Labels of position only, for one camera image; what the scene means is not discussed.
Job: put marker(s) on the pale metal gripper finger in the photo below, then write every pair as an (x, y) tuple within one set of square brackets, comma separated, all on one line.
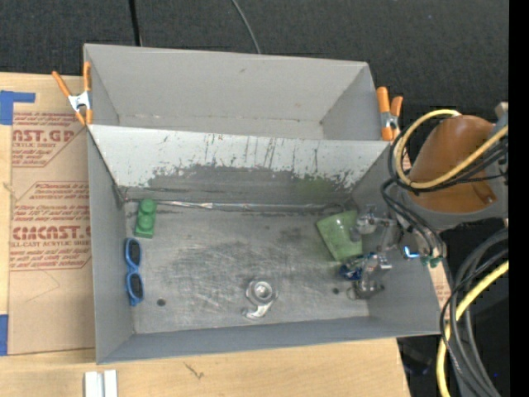
[(367, 223), (372, 269)]

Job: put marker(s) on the dark blue small thing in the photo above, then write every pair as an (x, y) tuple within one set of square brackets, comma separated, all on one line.
[(349, 268)]

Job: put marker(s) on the green toy building block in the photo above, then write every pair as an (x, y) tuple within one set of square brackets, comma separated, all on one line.
[(145, 219)]

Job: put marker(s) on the blue sunglasses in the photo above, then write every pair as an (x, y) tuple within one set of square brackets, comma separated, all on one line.
[(134, 272)]

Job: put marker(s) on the grey metal bin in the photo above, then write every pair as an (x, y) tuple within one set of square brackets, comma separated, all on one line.
[(231, 263)]

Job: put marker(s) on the brown cardboard board red print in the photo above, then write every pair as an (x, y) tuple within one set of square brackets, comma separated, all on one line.
[(45, 263)]

